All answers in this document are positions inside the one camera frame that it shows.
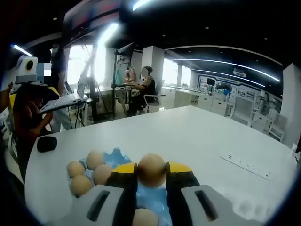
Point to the white mesh chair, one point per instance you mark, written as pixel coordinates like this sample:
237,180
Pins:
242,110
278,127

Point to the single brown egg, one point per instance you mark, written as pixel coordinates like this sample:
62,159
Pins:
102,174
81,186
144,217
95,160
75,169
151,170

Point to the grey laptop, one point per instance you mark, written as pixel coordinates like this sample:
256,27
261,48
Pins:
63,101

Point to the white cabinet row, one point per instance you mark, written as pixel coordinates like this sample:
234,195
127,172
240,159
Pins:
204,102

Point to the white power strip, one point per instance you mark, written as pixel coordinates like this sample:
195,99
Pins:
247,166

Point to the person's left hand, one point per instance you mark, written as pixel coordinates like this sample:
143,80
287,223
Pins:
4,99

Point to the black oval object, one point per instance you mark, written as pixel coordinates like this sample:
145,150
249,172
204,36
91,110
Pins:
47,144

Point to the peach coloured object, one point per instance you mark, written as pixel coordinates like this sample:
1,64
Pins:
130,75

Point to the blue egg tray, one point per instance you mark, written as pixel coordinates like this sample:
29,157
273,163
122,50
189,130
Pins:
117,157

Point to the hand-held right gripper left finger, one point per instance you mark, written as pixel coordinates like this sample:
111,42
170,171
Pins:
124,200

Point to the white office chair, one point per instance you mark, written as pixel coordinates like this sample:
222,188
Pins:
152,99

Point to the black tripod stand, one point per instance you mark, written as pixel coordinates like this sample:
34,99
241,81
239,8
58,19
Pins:
115,94

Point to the ceiling air conditioner unit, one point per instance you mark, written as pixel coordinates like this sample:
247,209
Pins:
240,72

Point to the blue framed display wall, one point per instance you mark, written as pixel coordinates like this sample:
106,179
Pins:
225,84

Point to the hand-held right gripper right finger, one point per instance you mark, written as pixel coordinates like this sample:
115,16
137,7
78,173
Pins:
178,195

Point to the white table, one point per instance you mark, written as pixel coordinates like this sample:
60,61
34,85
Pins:
188,141

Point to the white square pillar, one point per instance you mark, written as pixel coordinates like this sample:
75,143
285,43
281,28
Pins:
291,99
155,61

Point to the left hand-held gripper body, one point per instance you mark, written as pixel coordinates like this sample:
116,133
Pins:
23,78

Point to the ceiling-mounted screen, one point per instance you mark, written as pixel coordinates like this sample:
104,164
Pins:
94,11

